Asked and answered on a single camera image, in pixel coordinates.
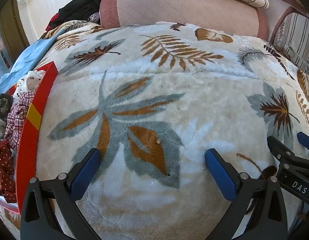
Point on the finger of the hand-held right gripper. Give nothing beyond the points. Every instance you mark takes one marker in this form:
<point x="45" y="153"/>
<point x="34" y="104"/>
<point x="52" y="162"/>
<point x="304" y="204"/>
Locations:
<point x="279" y="150"/>
<point x="307" y="142"/>

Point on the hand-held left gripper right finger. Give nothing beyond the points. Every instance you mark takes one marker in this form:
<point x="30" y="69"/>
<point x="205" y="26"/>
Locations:
<point x="220" y="175"/>

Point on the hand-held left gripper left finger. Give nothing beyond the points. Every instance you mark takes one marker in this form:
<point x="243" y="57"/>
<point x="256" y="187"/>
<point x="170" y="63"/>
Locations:
<point x="85" y="175"/>

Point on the red cardboard box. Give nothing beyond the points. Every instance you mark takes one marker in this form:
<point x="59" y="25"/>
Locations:
<point x="32" y="140"/>

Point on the plaid scrunchie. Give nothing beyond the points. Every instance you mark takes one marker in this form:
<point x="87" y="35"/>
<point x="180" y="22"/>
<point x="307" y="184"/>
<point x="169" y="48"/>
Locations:
<point x="18" y="115"/>

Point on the red dotted scrunchie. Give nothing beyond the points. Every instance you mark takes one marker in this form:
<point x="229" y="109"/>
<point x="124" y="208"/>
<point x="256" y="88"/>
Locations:
<point x="4" y="170"/>

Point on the leaf-printed fleece blanket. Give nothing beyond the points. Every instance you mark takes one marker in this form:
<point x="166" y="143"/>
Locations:
<point x="174" y="92"/>

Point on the dark grey fuzzy scrunchie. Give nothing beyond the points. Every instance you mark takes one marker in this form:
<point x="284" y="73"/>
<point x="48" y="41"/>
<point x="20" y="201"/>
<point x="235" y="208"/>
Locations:
<point x="2" y="110"/>

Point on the striped floral cushion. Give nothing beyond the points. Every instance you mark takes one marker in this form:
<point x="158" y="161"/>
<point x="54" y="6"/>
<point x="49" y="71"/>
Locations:
<point x="294" y="35"/>

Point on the light blue cloth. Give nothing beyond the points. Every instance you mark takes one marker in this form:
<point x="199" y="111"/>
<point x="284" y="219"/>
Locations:
<point x="32" y="52"/>

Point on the pink cushion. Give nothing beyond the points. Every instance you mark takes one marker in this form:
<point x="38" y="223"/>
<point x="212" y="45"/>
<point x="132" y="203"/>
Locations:
<point x="277" y="0"/>

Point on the red cloth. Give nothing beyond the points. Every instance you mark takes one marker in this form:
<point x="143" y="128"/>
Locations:
<point x="52" y="22"/>

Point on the wooden framed glass door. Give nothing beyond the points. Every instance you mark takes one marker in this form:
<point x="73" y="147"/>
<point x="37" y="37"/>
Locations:
<point x="9" y="37"/>

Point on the floral patterned cloth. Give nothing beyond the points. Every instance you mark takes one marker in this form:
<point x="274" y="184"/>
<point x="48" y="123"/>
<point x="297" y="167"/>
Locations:
<point x="94" y="17"/>

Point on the pink quilted bolster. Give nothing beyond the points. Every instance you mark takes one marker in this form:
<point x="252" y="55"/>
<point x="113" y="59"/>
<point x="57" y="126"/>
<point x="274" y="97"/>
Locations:
<point x="182" y="10"/>

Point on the black clothing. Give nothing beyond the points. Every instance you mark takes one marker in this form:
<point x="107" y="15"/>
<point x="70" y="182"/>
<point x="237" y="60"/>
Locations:
<point x="82" y="5"/>

